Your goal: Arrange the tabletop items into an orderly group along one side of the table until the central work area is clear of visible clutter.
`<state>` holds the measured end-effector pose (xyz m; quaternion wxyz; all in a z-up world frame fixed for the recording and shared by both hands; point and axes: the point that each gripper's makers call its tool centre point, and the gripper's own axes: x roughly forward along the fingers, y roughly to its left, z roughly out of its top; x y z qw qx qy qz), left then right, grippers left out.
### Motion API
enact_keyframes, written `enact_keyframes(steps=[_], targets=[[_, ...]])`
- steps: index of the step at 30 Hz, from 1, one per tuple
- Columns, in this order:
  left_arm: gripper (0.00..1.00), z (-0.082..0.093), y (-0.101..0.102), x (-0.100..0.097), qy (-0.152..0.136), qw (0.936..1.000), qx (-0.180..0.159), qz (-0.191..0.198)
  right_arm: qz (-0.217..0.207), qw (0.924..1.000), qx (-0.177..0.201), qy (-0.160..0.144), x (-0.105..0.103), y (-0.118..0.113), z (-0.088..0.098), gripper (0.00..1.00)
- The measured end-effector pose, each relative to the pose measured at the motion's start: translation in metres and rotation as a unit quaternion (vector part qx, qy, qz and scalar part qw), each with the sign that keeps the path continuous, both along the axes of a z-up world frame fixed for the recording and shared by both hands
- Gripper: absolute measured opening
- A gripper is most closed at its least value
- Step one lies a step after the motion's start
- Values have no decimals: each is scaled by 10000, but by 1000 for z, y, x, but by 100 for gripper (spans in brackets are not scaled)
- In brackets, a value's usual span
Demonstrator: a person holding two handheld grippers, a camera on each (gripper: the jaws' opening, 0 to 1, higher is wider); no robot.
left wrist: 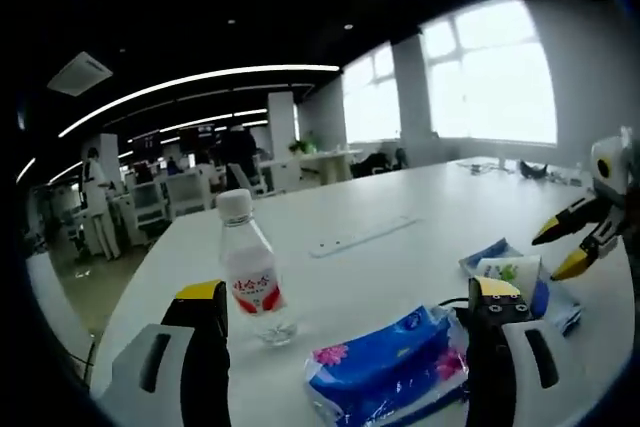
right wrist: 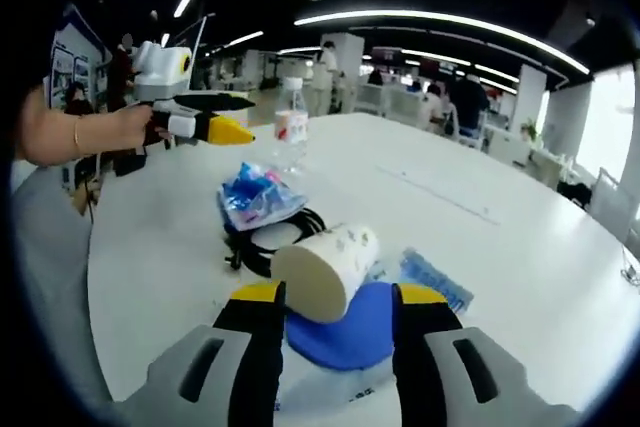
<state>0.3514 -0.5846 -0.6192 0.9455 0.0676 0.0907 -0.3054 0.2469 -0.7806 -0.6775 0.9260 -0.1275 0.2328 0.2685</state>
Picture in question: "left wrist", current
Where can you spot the small black object on table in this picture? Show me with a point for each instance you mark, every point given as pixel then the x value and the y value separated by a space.
pixel 532 171

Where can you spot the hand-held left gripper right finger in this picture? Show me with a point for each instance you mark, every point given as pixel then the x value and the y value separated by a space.
pixel 492 372

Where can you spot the white paper cup green print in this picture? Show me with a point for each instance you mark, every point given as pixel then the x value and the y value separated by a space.
pixel 515 272

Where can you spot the ceiling air conditioner unit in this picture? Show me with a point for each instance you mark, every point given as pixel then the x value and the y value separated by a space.
pixel 80 73

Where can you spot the blue floral tissue pack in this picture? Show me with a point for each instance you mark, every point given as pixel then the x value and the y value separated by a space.
pixel 385 367

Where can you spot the wet wipes pack blue lid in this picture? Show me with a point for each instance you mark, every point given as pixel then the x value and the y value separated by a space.
pixel 557 304

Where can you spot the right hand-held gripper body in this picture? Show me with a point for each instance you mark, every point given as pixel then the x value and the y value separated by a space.
pixel 620 172

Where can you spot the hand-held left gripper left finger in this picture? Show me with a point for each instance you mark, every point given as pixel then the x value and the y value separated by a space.
pixel 205 377

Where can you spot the green potted plant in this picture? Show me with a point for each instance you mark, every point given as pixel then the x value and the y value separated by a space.
pixel 302 144

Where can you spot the clear plastic water bottle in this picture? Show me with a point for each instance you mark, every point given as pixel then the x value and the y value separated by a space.
pixel 250 267

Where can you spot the white round table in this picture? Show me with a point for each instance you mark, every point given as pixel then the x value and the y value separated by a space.
pixel 380 267

